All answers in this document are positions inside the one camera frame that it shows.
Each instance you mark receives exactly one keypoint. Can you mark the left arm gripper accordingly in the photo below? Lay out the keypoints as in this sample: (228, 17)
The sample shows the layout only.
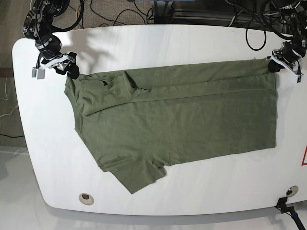
(288, 57)

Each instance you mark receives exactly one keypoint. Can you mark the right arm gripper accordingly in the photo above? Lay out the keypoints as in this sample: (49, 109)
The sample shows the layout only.
(49, 53)

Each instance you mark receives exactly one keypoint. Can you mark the olive green T-shirt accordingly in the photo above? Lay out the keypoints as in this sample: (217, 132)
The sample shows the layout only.
(137, 122)

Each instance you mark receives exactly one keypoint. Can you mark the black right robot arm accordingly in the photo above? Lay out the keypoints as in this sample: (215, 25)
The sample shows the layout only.
(38, 26)

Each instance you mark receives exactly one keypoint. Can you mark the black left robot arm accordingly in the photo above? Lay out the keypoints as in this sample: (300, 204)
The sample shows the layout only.
(293, 15)

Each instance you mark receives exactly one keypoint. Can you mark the red triangle sticker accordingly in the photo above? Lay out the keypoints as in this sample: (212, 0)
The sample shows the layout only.
(304, 160)

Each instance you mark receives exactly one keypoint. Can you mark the right round table grommet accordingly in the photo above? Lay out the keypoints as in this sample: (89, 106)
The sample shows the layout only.
(292, 191)

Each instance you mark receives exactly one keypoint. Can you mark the round table grommet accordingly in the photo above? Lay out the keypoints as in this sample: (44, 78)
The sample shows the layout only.
(86, 199)
(292, 191)

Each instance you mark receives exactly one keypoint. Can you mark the left round table grommet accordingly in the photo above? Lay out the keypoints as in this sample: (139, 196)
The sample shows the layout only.
(86, 199)

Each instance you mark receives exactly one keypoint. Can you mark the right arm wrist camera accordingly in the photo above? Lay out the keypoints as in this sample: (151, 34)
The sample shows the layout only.
(38, 73)

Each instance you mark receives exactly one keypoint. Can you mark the black clamp with cable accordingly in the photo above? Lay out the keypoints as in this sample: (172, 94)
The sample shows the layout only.
(283, 208)

